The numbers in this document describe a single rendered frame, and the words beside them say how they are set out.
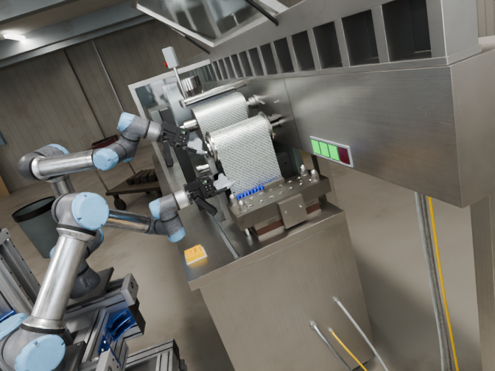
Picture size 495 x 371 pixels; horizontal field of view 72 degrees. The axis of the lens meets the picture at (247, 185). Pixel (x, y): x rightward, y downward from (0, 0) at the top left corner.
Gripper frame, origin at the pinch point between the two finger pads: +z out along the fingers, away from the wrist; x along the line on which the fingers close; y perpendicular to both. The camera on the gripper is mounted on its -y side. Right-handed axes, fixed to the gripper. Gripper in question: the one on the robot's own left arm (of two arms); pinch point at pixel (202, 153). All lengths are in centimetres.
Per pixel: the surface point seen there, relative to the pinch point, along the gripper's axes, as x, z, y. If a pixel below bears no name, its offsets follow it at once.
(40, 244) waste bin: 300, -80, -198
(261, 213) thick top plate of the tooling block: -27.7, 22.5, -12.1
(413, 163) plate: -79, 29, 21
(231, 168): -8.1, 11.5, -1.2
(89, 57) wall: 892, -153, 58
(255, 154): -8.1, 19.4, 7.2
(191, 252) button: -18.3, 4.2, -37.2
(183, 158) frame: 25.4, -2.5, -8.0
